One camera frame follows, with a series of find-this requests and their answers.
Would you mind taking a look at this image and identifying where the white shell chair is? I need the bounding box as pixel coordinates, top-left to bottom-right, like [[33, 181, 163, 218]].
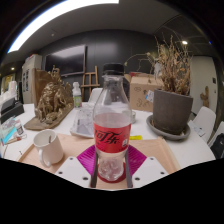
[[192, 105, 217, 144], [88, 87, 104, 105], [208, 121, 224, 148]]

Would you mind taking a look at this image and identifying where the yellow tag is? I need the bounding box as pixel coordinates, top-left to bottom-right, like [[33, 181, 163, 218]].
[[129, 134, 144, 141]]

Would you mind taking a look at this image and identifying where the colourful printed book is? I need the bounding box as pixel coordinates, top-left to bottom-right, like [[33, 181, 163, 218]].
[[0, 116, 26, 146]]

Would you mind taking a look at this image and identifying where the open newspaper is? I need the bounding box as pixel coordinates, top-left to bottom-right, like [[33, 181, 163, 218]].
[[69, 105, 96, 139]]

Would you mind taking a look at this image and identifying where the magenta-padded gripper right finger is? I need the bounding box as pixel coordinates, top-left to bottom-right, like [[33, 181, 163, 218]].
[[125, 144, 170, 189]]

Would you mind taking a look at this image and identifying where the black box stack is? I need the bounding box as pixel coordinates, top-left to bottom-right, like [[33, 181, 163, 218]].
[[0, 97, 25, 125]]

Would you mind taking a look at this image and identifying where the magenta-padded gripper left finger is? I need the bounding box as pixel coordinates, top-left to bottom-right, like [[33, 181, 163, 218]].
[[54, 143, 100, 189]]

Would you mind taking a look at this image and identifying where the golden relief sculpture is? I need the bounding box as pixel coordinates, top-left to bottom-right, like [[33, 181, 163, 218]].
[[23, 65, 75, 132]]

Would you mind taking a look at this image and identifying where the wooden easel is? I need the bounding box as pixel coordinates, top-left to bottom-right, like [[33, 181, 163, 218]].
[[80, 65, 101, 101]]

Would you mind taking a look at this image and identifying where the white ceramic mug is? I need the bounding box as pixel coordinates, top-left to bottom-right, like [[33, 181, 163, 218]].
[[32, 129, 65, 168]]

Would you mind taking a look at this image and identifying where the dried plant in grey pot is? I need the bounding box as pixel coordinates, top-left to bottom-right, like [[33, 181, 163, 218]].
[[124, 34, 194, 136]]

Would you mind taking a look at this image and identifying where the wooden figure sculpture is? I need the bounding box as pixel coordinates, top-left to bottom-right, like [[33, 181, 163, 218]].
[[199, 85, 211, 108]]

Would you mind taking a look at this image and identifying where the white cabinet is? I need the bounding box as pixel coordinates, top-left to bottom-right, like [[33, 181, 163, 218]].
[[21, 53, 44, 104]]

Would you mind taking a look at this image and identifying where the brown cardboard box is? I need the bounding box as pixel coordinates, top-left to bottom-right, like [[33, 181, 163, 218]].
[[124, 73, 165, 113]]

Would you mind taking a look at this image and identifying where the black wall screen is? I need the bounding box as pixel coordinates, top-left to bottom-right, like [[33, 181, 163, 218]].
[[44, 44, 87, 77]]

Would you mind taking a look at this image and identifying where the clear red-label drink bottle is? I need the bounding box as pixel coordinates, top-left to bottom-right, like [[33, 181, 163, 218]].
[[92, 63, 132, 183]]

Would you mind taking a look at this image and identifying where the white bottle with green label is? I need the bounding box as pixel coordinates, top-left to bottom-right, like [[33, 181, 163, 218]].
[[72, 81, 83, 109]]

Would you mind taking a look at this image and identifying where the grey plant saucer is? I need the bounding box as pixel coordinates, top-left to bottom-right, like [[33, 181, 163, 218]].
[[145, 114, 192, 141]]

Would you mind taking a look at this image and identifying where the flat round red coaster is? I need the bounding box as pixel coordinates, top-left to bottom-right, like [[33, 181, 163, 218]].
[[96, 161, 128, 184]]

